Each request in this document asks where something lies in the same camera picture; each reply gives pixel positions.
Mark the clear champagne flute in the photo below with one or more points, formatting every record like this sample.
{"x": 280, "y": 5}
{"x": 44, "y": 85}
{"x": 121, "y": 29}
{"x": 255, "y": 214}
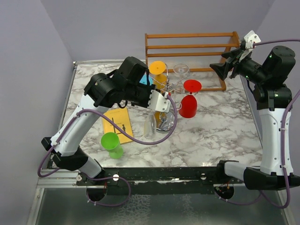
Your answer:
{"x": 150, "y": 125}

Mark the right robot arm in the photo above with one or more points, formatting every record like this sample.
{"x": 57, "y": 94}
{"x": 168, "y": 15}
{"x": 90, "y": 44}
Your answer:
{"x": 272, "y": 98}

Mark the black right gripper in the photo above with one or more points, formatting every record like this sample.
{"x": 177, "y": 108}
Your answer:
{"x": 223, "y": 69}

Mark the wooden slatted rack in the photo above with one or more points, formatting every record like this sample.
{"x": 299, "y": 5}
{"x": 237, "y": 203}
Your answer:
{"x": 196, "y": 50}

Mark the blue plastic wine glass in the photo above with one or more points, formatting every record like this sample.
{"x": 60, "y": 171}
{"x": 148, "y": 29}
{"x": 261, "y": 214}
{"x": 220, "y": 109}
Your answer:
{"x": 144, "y": 79}

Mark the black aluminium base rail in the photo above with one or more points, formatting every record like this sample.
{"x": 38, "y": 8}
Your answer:
{"x": 169, "y": 180}

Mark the red plastic wine glass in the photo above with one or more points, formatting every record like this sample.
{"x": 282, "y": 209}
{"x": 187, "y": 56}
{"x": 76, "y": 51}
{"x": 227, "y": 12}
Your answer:
{"x": 189, "y": 103}

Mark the yellow plastic wine glass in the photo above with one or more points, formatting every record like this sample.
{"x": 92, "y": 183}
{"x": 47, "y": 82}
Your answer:
{"x": 157, "y": 69}

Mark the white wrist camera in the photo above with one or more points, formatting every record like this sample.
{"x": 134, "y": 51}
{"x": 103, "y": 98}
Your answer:
{"x": 247, "y": 44}
{"x": 159, "y": 101}

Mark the green plastic wine glass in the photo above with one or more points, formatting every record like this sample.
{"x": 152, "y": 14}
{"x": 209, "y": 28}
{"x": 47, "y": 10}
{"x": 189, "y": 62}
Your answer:
{"x": 111, "y": 143}

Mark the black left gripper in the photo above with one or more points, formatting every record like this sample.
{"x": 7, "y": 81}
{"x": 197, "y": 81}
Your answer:
{"x": 148, "y": 88}

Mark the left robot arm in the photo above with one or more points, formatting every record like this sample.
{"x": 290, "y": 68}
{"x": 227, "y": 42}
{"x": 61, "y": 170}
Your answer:
{"x": 100, "y": 94}

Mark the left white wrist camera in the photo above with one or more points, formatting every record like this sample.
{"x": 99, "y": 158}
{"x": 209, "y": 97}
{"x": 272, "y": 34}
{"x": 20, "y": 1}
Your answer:
{"x": 159, "y": 101}

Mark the chrome wine glass rack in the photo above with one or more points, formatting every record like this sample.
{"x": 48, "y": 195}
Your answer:
{"x": 165, "y": 121}

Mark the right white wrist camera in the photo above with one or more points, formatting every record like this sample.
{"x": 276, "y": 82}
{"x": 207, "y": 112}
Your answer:
{"x": 247, "y": 44}

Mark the clear wine glass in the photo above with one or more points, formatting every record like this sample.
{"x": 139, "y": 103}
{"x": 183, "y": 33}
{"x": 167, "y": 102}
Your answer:
{"x": 183, "y": 71}

